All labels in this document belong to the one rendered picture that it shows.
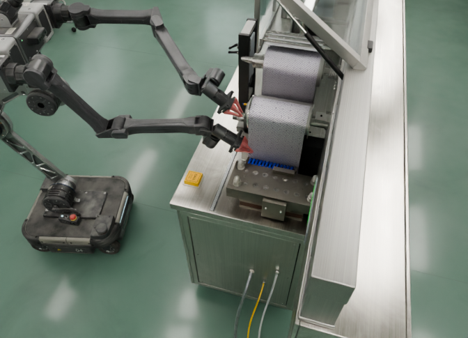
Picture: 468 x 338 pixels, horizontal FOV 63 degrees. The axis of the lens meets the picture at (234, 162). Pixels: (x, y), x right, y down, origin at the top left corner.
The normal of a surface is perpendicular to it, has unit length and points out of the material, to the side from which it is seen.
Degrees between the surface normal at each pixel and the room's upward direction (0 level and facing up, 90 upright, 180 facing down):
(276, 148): 90
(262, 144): 90
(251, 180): 0
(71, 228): 0
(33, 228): 0
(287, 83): 92
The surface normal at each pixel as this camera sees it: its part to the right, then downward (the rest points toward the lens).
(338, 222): -0.01, -0.68
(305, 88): -0.28, 0.73
